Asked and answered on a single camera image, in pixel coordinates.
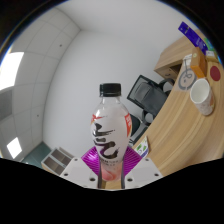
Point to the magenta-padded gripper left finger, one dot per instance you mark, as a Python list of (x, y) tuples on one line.
[(78, 170)]

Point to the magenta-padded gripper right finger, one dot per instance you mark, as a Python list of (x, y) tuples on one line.
[(145, 170)]

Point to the clear black-capped drink bottle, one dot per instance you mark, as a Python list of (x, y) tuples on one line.
[(110, 133)]

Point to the small white-green packet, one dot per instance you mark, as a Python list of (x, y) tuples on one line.
[(142, 147)]

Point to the white wooden shelf unit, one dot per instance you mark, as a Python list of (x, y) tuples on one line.
[(55, 161)]

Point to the square ceiling light panel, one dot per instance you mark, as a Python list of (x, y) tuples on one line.
[(14, 147), (10, 70)]

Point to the grey mesh office chair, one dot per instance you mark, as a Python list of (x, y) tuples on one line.
[(146, 96)]

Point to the white cartoon-print mug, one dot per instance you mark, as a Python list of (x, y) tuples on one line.
[(204, 100)]

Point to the flat round red coaster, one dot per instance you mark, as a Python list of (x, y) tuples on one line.
[(215, 73)]

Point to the small orange cardboard box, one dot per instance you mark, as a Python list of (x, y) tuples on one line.
[(199, 63)]

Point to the purple foil pouch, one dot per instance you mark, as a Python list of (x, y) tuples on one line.
[(191, 34)]

